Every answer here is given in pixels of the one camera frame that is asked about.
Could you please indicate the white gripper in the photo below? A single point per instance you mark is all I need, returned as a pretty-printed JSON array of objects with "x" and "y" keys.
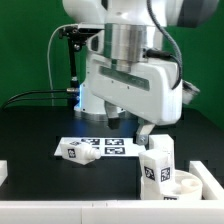
[{"x": 147, "y": 92}]

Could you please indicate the white round stool seat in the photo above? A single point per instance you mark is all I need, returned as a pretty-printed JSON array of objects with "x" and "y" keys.
[{"x": 187, "y": 187}]

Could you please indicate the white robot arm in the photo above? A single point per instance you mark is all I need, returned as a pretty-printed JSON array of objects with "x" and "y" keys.
[{"x": 133, "y": 63}]

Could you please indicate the white marker sheet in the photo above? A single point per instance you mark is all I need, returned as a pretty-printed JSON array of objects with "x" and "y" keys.
[{"x": 115, "y": 147}]

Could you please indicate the white L-shaped fence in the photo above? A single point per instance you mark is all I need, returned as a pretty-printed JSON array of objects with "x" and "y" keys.
[{"x": 208, "y": 210}]

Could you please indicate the white left fence block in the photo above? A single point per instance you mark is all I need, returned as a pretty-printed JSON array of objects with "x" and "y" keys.
[{"x": 3, "y": 171}]

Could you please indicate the black camera stand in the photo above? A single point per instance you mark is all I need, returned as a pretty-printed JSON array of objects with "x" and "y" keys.
[{"x": 77, "y": 36}]

